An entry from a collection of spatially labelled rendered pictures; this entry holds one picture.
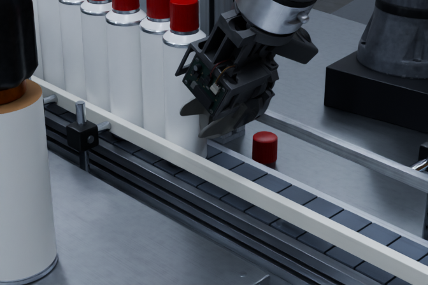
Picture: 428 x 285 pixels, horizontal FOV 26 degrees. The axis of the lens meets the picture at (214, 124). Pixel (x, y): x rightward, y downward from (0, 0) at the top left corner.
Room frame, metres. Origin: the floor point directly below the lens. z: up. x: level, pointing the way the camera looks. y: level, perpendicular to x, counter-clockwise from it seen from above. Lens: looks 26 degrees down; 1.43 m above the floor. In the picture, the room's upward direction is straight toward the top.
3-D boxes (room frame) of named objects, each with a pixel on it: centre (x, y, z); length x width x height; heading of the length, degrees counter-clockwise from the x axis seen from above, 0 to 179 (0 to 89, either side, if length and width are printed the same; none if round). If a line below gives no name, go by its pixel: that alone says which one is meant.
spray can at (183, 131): (1.01, 0.03, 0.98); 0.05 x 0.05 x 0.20
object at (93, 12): (1.11, 0.14, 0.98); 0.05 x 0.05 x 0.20
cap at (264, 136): (1.10, -0.07, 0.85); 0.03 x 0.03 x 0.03
